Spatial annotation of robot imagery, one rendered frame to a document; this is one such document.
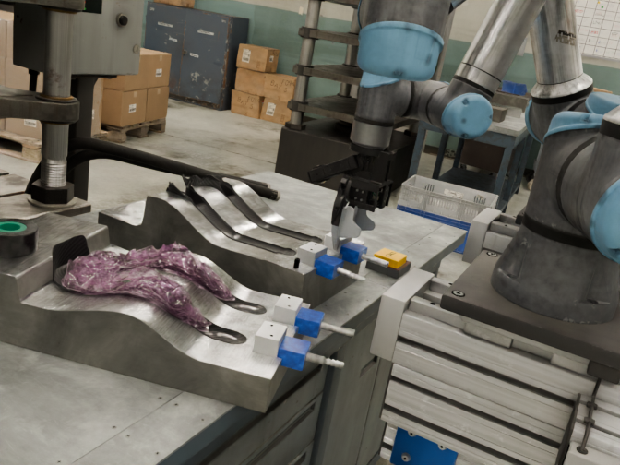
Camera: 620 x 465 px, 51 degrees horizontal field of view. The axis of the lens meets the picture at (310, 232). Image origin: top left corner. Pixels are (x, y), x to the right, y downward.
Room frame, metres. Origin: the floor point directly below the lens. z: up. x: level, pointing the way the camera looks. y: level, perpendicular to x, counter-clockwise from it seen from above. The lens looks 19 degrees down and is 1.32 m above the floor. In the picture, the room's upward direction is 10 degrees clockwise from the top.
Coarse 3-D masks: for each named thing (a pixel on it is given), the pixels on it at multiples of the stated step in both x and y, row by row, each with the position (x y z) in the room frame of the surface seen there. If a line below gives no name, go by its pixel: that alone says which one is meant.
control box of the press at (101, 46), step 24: (96, 0) 1.72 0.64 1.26; (120, 0) 1.80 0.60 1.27; (24, 24) 1.67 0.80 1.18; (96, 24) 1.73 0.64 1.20; (120, 24) 1.80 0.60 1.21; (24, 48) 1.67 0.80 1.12; (72, 48) 1.66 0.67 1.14; (96, 48) 1.73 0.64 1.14; (120, 48) 1.81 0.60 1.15; (72, 72) 1.66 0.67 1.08; (96, 72) 1.74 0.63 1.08; (120, 72) 1.81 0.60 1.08
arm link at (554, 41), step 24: (552, 0) 1.27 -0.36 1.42; (552, 24) 1.28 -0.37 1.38; (576, 24) 1.30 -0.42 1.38; (552, 48) 1.29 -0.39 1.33; (576, 48) 1.30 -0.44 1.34; (552, 72) 1.30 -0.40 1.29; (576, 72) 1.30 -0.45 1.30; (552, 96) 1.29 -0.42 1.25; (576, 96) 1.28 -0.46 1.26; (528, 120) 1.37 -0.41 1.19
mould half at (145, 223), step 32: (128, 224) 1.24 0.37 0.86; (160, 224) 1.20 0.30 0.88; (192, 224) 1.17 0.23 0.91; (288, 224) 1.34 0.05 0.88; (224, 256) 1.13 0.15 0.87; (256, 256) 1.11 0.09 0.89; (288, 256) 1.13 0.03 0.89; (256, 288) 1.10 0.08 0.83; (288, 288) 1.07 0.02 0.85; (320, 288) 1.13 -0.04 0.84
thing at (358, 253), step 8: (328, 240) 1.21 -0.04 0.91; (344, 240) 1.21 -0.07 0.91; (328, 248) 1.21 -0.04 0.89; (344, 248) 1.20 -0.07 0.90; (352, 248) 1.20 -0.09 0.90; (360, 248) 1.21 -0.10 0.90; (344, 256) 1.20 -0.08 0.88; (352, 256) 1.19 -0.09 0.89; (360, 256) 1.19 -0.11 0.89; (368, 256) 1.19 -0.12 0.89; (384, 264) 1.18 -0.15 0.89
